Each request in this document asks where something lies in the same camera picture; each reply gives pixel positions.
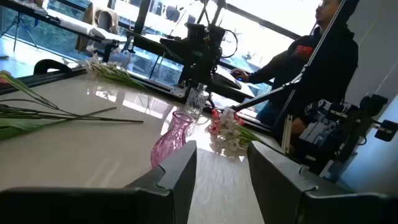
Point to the person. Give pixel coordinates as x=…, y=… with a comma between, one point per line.
x=326, y=68

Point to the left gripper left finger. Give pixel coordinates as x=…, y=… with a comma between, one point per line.
x=93, y=208

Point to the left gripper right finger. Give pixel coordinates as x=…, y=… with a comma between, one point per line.
x=311, y=208

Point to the small black table camera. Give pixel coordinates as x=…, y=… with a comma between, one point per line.
x=385, y=130

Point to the pink flower bunch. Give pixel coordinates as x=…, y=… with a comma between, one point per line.
x=214, y=128

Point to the white flower bunch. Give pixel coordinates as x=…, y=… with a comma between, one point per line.
x=230, y=130
x=109, y=73

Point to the clear cut-glass vase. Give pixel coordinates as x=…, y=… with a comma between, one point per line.
x=196, y=101

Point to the person's hand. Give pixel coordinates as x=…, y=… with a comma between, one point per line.
x=240, y=75

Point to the black diagonal frame strut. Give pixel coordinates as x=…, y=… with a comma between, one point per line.
x=264, y=96

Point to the pink glass vase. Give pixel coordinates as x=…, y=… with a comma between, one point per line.
x=171, y=143

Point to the black frame upright post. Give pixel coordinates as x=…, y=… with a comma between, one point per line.
x=286, y=133

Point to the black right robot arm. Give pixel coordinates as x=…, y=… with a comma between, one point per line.
x=199, y=56

